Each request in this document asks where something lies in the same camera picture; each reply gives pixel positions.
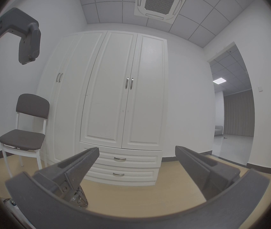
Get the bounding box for ceiling air conditioner vent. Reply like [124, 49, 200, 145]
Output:
[133, 0, 190, 25]

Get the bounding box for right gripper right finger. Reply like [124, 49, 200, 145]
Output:
[175, 146, 241, 202]

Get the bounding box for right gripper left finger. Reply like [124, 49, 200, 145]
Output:
[33, 147, 100, 202]

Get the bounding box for grey curtain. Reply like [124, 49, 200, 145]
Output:
[223, 89, 255, 137]

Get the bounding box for white wardrobe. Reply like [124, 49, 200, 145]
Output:
[36, 30, 169, 187]

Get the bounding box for white chair grey cushions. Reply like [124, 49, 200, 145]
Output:
[0, 94, 50, 178]

